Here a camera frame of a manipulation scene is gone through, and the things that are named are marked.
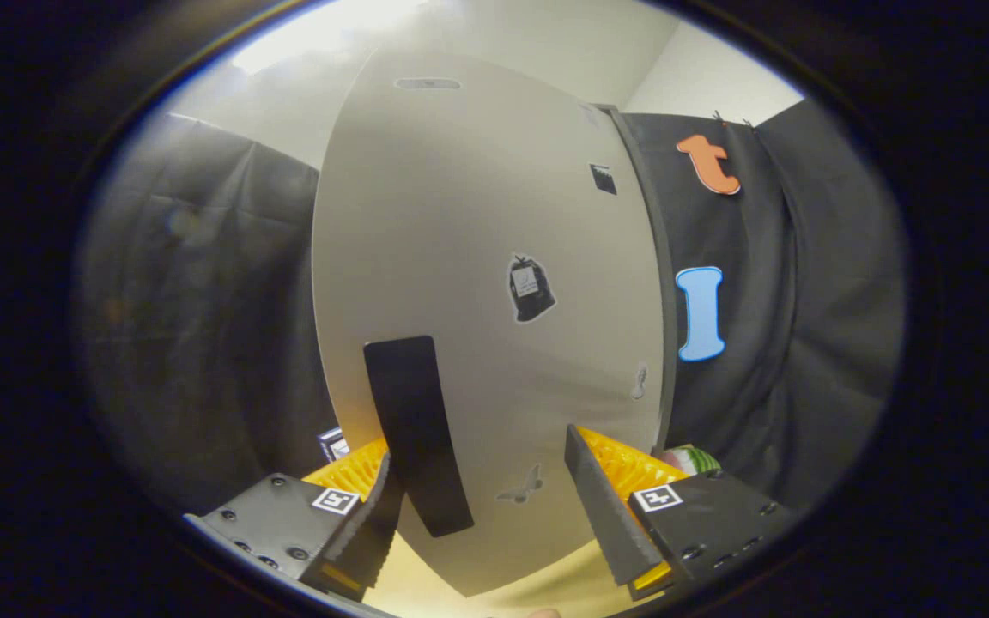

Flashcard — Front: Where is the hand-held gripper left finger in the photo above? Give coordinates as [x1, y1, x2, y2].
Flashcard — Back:
[184, 438, 405, 602]

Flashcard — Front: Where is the black backdrop cloth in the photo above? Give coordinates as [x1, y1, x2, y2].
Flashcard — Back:
[74, 103, 907, 516]

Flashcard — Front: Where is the white shoe cabinet door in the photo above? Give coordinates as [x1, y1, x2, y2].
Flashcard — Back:
[312, 50, 667, 597]

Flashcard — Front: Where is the black door handle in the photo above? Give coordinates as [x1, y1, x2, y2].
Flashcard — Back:
[364, 336, 474, 537]

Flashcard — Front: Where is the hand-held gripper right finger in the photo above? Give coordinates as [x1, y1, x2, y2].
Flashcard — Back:
[565, 423, 798, 602]

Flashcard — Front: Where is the red green striped object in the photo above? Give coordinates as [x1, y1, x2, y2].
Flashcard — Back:
[662, 445, 723, 477]

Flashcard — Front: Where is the grey shoe cabinet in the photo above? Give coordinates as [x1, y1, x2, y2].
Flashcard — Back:
[598, 103, 680, 456]

